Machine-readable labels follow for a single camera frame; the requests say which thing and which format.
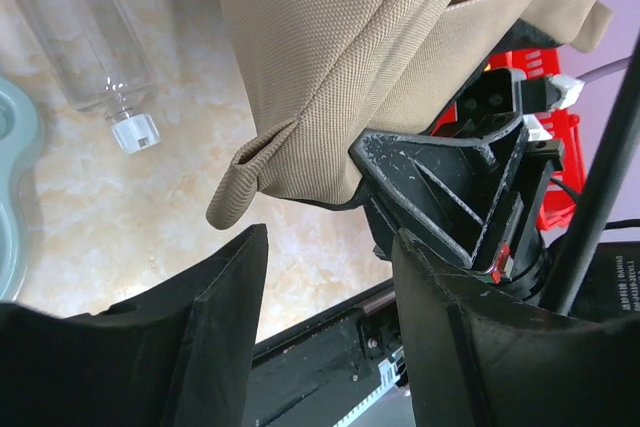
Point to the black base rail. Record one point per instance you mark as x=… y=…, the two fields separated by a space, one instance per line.
x=328 y=369

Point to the black tent pole crossing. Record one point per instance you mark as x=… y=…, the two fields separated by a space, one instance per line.
x=612 y=160

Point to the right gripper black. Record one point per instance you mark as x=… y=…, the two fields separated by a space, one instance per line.
x=473 y=200

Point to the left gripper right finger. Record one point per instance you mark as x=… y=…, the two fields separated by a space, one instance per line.
x=476 y=356

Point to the beige fabric pet tent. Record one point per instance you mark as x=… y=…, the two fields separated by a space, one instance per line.
x=319 y=72

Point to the teal double pet bowl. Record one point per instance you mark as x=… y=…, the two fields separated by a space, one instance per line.
x=22 y=141

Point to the red plastic basket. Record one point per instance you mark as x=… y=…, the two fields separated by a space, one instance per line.
x=568 y=172

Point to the clear plastic bottle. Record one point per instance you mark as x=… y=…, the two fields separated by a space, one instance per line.
x=99 y=64

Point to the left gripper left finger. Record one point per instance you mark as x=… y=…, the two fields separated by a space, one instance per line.
x=178 y=354

